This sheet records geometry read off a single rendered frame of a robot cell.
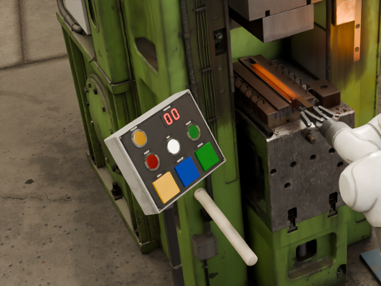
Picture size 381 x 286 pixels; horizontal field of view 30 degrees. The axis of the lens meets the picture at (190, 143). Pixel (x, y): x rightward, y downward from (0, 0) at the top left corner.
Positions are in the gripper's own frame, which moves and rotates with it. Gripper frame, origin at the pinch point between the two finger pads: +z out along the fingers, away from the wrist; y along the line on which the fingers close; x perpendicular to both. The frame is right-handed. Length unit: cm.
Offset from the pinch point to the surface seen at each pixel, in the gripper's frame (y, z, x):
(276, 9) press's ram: -7.0, 4.7, 38.2
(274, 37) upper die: -8.3, 4.8, 28.3
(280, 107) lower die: -6.8, 5.5, -0.9
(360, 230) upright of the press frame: 41, 20, -92
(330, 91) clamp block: 15.4, 6.6, -1.9
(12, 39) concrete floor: -59, 357, -97
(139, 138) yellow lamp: -66, -12, 16
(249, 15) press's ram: -17.5, 4.8, 39.0
